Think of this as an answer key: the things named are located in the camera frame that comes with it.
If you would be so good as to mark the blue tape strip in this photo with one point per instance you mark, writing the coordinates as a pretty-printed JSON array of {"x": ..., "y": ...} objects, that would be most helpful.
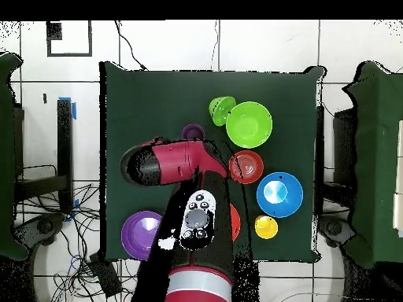
[{"x": 74, "y": 111}]

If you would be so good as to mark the purple cup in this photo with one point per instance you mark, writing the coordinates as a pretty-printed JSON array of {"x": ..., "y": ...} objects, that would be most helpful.
[{"x": 192, "y": 131}]

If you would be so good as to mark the small green bowl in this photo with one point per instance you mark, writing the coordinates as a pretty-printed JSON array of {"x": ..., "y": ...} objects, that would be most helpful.
[{"x": 218, "y": 108}]

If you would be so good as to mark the large purple bowl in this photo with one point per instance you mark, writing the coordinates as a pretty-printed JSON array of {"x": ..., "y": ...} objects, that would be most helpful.
[{"x": 138, "y": 236}]

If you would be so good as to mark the green cloth side table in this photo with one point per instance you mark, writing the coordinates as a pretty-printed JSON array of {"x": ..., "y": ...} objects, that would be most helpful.
[
  {"x": 377, "y": 157},
  {"x": 6, "y": 204}
]

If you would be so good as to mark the large green bowl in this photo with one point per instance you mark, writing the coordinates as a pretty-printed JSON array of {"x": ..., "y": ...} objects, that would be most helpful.
[{"x": 248, "y": 124}]

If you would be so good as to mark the black square floor frame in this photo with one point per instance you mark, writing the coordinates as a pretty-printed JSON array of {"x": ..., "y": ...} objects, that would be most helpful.
[{"x": 69, "y": 55}]

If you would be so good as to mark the black power strip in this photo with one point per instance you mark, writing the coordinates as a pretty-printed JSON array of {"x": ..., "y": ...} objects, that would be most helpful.
[{"x": 105, "y": 275}]

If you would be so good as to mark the small orange bowl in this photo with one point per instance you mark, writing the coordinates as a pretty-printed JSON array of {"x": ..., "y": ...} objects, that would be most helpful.
[{"x": 248, "y": 166}]

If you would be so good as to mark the black box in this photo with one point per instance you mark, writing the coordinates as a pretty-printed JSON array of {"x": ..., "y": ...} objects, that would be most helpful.
[{"x": 344, "y": 148}]

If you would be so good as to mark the black metal stand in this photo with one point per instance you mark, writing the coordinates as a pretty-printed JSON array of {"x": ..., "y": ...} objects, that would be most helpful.
[{"x": 64, "y": 141}]

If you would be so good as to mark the dark green tablecloth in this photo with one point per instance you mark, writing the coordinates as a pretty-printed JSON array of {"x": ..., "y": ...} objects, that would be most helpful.
[{"x": 151, "y": 94}]

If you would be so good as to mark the yellow cup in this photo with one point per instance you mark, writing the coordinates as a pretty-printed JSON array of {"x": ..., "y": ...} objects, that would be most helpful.
[{"x": 266, "y": 228}]

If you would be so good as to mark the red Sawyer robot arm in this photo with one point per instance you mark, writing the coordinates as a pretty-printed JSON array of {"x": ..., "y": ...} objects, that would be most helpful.
[{"x": 176, "y": 160}]

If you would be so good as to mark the large orange bowl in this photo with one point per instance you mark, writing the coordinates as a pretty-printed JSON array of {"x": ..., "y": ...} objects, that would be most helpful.
[{"x": 236, "y": 223}]

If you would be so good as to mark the black office chair base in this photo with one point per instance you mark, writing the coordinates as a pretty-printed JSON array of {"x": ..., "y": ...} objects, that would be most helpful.
[{"x": 41, "y": 228}]

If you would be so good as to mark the blue bowl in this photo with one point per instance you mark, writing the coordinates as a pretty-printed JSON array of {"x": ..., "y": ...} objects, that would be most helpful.
[{"x": 280, "y": 204}]

